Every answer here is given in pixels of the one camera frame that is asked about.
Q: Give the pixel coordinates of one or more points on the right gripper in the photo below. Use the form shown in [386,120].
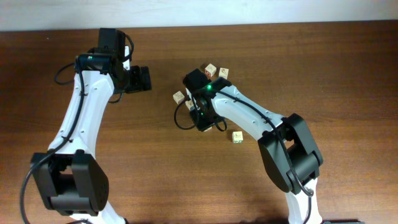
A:
[201,125]

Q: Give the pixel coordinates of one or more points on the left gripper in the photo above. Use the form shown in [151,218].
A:
[137,83]

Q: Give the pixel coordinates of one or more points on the green letter N block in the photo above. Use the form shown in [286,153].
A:
[237,137]

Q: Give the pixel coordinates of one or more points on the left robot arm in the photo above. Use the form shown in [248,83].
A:
[68,177]

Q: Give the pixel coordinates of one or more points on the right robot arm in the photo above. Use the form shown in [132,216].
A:
[288,150]

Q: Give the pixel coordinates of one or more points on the blue-edged leaf block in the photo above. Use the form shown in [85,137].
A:
[190,105]

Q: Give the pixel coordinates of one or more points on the red-edged block left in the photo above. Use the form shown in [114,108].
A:
[178,97]

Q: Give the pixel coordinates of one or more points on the red-edged block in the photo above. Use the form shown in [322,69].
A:
[210,70]
[178,97]

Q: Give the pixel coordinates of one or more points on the red-edged block far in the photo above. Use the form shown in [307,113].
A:
[210,70]

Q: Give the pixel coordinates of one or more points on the plain block far right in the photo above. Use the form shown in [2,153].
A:
[223,72]

